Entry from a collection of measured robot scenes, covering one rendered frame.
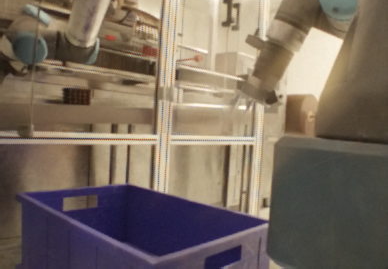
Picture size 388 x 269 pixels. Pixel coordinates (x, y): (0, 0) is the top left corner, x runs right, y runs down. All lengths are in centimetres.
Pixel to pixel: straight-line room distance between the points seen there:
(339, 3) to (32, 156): 132
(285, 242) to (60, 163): 154
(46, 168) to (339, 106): 154
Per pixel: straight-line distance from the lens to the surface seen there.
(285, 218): 16
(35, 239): 102
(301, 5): 84
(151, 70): 181
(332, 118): 17
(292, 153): 16
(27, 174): 162
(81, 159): 172
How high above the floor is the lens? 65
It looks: 1 degrees down
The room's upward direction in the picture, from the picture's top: 4 degrees clockwise
